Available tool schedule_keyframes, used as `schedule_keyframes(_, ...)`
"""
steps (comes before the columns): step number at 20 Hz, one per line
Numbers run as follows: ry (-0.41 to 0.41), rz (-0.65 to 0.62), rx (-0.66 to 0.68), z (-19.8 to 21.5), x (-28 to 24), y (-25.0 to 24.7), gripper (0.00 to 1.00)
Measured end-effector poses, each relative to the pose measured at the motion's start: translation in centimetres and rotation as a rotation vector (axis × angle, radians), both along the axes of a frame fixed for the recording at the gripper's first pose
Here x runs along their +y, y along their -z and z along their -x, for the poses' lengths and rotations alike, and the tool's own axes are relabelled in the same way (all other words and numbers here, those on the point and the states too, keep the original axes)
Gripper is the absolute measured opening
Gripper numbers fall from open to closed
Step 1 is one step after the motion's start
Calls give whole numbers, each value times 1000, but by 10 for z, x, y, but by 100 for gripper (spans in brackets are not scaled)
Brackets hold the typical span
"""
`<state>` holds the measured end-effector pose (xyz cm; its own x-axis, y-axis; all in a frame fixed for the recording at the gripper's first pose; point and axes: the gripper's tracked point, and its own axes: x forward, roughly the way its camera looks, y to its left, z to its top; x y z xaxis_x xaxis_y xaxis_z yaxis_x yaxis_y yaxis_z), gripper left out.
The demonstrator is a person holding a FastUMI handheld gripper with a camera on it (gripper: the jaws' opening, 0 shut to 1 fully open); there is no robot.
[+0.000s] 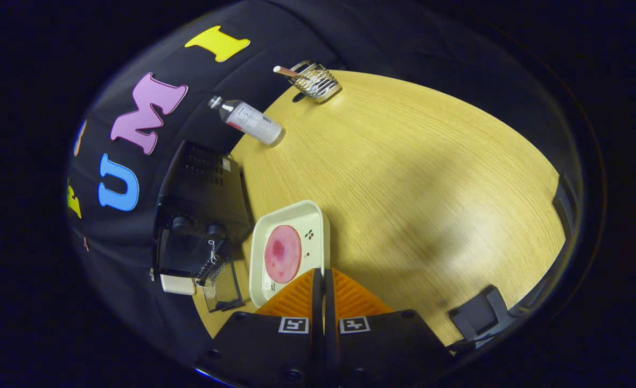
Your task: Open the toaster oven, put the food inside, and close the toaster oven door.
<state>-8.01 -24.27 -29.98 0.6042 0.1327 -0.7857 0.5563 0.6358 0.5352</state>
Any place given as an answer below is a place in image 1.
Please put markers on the black backdrop cloth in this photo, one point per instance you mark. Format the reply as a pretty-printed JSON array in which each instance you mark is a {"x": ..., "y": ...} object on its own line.
[{"x": 199, "y": 108}]

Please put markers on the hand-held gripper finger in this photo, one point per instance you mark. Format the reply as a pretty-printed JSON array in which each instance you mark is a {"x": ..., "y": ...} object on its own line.
[
  {"x": 330, "y": 302},
  {"x": 318, "y": 302}
]

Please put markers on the clear plastic bottle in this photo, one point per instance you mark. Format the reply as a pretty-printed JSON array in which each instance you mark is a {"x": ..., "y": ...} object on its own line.
[{"x": 253, "y": 123}]

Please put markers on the black toaster oven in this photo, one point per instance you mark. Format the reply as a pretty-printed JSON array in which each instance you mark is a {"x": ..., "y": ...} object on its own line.
[{"x": 199, "y": 178}]

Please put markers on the cream food tray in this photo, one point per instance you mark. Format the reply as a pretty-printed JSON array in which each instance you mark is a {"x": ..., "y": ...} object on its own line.
[{"x": 296, "y": 215}]

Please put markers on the brown stick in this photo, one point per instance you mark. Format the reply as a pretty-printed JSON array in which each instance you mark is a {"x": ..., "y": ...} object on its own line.
[{"x": 282, "y": 70}]

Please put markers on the pink round ham slice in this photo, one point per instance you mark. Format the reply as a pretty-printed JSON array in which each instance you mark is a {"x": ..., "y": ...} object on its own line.
[{"x": 282, "y": 253}]

